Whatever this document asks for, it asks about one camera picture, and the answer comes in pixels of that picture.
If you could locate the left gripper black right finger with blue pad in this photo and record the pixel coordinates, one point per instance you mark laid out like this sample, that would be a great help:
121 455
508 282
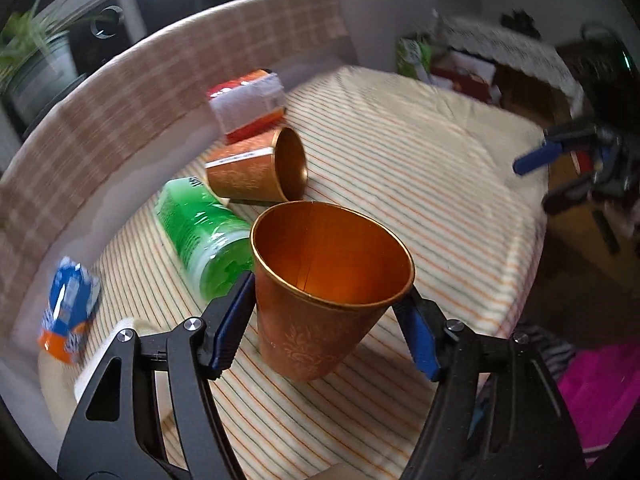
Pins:
497 412

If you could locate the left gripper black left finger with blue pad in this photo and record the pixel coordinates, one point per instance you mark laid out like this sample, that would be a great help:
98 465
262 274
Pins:
115 431

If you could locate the orange patterned paper cup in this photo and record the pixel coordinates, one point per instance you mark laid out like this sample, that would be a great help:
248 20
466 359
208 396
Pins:
324 276

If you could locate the pink fabric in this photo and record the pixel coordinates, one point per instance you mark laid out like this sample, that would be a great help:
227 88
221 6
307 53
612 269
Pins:
600 388

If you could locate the blue orange snack can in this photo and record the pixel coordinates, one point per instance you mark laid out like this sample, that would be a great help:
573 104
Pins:
73 296

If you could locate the green plastic bottle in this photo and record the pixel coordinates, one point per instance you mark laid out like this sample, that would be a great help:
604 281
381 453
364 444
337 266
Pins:
211 241

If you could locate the striped table cloth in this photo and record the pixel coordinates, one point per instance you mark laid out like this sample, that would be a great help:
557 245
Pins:
432 166

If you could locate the white lace cloth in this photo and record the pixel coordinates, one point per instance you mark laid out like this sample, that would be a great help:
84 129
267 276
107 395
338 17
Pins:
530 56

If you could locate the green carton box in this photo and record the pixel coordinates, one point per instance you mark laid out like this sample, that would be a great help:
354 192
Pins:
413 58

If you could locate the red white snack can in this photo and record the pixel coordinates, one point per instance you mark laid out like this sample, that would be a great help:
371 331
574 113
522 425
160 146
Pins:
247 106

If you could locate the potted spider plant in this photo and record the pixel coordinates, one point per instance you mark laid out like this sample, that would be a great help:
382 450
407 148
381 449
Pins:
44 54

